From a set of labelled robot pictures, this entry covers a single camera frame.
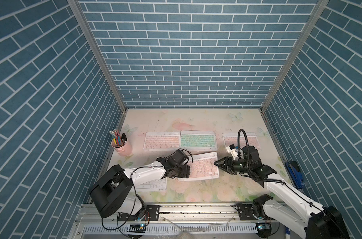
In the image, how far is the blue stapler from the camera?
0.86 m

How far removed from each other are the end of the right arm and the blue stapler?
399 millimetres

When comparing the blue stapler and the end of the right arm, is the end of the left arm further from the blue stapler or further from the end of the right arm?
the blue stapler

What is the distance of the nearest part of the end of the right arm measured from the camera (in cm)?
60
